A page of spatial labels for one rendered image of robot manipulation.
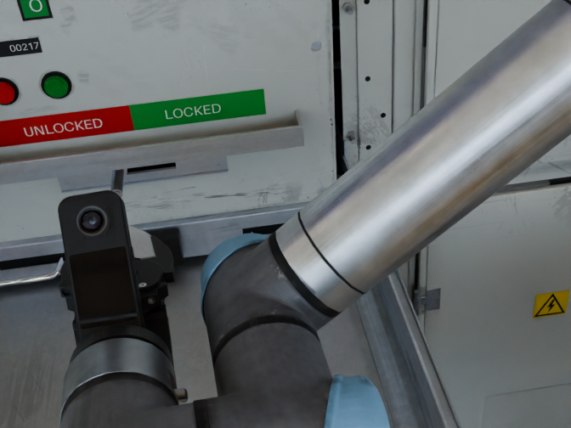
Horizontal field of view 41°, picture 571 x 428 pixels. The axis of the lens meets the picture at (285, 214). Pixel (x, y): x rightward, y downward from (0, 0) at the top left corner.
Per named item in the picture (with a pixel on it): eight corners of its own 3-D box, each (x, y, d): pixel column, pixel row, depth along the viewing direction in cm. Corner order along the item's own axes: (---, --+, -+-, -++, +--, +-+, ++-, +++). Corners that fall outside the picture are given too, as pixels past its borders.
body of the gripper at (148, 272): (84, 346, 64) (76, 443, 54) (67, 258, 61) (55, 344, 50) (174, 334, 66) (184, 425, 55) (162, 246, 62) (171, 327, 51)
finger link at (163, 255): (118, 257, 66) (117, 309, 59) (115, 239, 66) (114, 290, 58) (172, 250, 67) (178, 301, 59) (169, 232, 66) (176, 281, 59)
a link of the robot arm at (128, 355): (49, 381, 46) (183, 360, 47) (55, 339, 50) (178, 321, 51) (70, 474, 49) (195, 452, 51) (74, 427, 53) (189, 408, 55)
